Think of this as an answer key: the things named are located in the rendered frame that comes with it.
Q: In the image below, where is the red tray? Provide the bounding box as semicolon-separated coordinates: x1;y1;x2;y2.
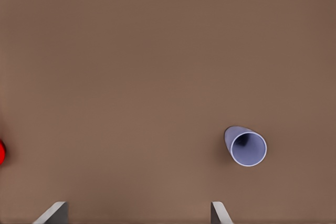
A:
0;139;6;166

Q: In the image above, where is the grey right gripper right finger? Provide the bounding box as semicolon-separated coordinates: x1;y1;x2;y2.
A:
211;201;234;224

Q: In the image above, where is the lavender blue cup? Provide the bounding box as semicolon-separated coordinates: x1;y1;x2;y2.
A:
224;125;268;167

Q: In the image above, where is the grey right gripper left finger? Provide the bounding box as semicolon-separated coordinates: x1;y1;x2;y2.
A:
33;201;69;224

